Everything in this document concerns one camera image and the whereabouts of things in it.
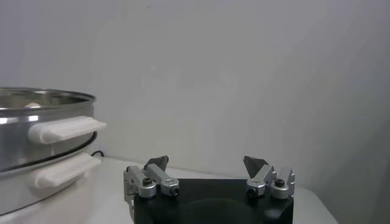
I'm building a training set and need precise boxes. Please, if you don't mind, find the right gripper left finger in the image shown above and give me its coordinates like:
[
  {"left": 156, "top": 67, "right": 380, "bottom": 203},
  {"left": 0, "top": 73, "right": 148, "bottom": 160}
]
[{"left": 123, "top": 155, "right": 180, "bottom": 202}]

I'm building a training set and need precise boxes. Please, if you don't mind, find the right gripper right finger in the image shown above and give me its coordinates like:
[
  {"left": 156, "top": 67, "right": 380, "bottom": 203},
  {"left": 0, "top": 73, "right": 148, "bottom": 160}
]
[{"left": 243, "top": 155, "right": 296, "bottom": 200}]

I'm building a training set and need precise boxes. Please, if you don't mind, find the white electric pot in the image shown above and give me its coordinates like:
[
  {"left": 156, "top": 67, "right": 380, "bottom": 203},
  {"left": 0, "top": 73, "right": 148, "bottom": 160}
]
[{"left": 0, "top": 152, "right": 103, "bottom": 224}]

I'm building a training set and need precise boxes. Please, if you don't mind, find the steel steamer basket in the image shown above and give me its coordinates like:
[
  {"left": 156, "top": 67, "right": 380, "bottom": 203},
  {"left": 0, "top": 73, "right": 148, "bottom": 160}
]
[{"left": 0, "top": 87, "right": 107, "bottom": 173}]

